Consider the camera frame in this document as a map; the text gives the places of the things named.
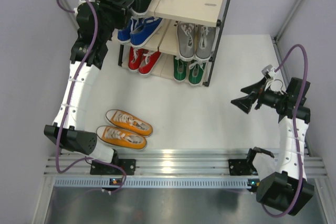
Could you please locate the orange sneaker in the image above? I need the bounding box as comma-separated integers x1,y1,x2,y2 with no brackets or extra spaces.
96,125,147,150
105,109,153,137

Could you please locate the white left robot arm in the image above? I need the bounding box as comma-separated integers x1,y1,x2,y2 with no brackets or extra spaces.
44,0,134,175

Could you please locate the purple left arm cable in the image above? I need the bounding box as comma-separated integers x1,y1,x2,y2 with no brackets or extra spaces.
54,0,127,192

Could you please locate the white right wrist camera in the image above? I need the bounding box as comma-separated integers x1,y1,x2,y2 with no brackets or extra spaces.
261,65,278,81

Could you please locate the beige three-tier shoe shelf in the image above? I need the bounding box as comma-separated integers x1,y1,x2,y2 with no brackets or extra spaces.
102,0,235,88

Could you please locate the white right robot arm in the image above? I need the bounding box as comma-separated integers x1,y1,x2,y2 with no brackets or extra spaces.
231,78,314,216

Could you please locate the aluminium mounting rail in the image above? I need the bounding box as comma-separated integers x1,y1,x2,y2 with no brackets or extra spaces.
43,147,328,190

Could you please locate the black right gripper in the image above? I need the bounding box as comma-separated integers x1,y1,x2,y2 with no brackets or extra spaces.
232,77,288,114

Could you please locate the blue sneaker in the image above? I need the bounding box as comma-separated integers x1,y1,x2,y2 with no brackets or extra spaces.
117,21,132,44
130,17,164,48

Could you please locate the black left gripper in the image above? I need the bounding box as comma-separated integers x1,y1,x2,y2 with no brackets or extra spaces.
96,0,134,42

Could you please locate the green sneaker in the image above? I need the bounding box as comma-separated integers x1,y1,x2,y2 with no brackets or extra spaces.
188,60,206,86
173,56,187,82

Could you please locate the red sneaker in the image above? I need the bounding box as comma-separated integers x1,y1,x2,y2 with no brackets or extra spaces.
139,50,161,76
128,47,144,72

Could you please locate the grey sneaker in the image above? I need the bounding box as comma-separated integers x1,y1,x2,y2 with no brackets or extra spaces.
176,22,195,62
195,25,216,62

